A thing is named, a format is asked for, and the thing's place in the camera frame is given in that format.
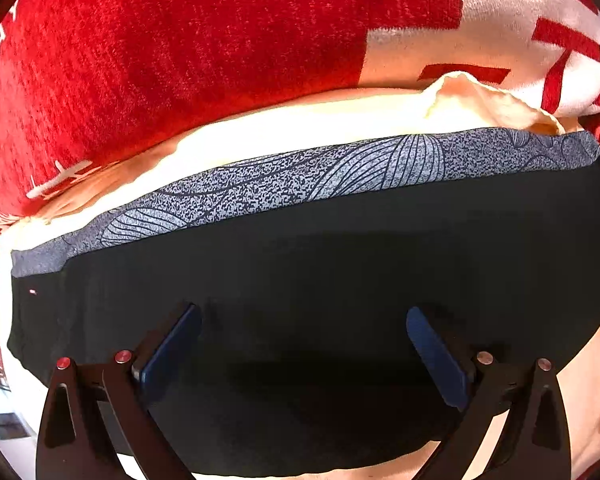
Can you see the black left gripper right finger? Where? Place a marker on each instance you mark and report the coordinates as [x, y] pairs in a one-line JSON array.
[[534, 442]]

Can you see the cream sofa cushion cover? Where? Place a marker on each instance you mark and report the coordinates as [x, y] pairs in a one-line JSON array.
[[454, 104]]

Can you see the dark navy patterned pants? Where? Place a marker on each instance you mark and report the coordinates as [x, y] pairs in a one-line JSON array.
[[305, 267]]

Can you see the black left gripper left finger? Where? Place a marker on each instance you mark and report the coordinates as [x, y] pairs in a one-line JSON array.
[[74, 443]]

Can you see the red blanket with white text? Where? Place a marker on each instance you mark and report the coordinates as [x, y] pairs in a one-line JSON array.
[[88, 84]]

